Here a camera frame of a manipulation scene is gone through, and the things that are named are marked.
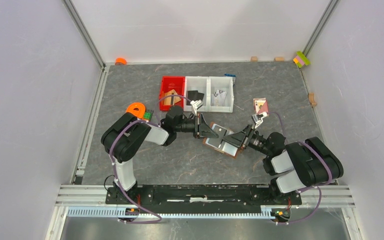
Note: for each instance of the white plastic bin left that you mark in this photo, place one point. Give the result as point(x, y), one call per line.
point(196, 88)

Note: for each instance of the orange tape dispenser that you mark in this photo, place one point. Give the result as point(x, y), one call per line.
point(137, 109)

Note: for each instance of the dark grey credit card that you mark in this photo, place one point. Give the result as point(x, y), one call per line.
point(221, 131)

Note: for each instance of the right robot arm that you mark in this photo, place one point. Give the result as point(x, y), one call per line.
point(296, 166)

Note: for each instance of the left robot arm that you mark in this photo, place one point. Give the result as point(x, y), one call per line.
point(124, 138)

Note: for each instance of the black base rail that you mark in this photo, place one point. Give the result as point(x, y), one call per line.
point(201, 198)

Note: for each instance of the playing card box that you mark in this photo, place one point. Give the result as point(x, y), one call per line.
point(261, 106)

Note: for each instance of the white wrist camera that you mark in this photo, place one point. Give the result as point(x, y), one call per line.
point(258, 119)
point(195, 105)

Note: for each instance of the wooden block left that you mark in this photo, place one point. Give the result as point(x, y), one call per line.
point(254, 59)

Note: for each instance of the red plastic bin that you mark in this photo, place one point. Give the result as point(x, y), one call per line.
point(172, 85)

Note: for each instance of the white plastic bin right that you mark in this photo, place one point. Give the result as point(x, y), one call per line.
point(223, 83)

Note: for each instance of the white plastic bin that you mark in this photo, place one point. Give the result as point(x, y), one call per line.
point(196, 88)
point(223, 83)

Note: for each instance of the cards in white bin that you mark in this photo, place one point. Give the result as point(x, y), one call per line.
point(218, 98)

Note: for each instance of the blue toy piece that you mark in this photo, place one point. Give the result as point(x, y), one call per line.
point(233, 76)

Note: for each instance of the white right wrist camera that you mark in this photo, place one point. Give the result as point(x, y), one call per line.
point(258, 119)

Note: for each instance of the black card in bin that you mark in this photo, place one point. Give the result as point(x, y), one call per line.
point(195, 95)

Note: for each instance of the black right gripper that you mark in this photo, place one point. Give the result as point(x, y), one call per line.
point(240, 135)

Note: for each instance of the green toy block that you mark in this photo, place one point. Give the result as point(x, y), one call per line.
point(147, 115)

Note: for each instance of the colourful toy block stack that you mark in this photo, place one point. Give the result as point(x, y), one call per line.
point(301, 60)

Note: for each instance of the cards in red bin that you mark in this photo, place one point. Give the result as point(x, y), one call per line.
point(172, 98)

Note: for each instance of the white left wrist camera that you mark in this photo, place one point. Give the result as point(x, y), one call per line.
point(195, 105)

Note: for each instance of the wooden arch block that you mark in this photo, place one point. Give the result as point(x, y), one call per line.
point(312, 99)

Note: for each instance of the brown leather card holder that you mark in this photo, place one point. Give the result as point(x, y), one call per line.
point(225, 148)

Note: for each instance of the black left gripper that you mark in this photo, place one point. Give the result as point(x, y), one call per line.
point(205, 131)

